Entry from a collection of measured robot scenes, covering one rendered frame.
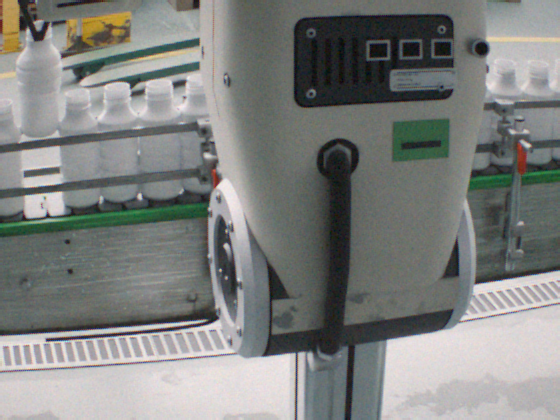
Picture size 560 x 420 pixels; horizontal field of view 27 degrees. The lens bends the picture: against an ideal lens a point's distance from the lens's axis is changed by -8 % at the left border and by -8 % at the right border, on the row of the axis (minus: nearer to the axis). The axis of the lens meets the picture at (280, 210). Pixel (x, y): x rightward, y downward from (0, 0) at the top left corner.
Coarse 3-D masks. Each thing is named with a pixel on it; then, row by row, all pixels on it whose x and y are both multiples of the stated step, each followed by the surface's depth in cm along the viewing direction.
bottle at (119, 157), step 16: (112, 96) 167; (128, 96) 168; (112, 112) 168; (128, 112) 169; (112, 128) 168; (128, 128) 168; (112, 144) 168; (128, 144) 169; (112, 160) 170; (128, 160) 170; (112, 176) 170; (112, 192) 171; (128, 192) 172
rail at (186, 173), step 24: (0, 144) 163; (24, 144) 163; (48, 144) 164; (72, 144) 165; (480, 144) 182; (552, 144) 185; (48, 168) 173; (0, 192) 165; (24, 192) 166; (48, 192) 167
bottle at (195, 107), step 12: (192, 84) 170; (192, 96) 170; (204, 96) 170; (180, 108) 172; (192, 108) 171; (204, 108) 171; (192, 120) 170; (192, 132) 171; (192, 144) 172; (192, 156) 173; (192, 168) 173; (192, 180) 174; (192, 192) 175; (204, 192) 175
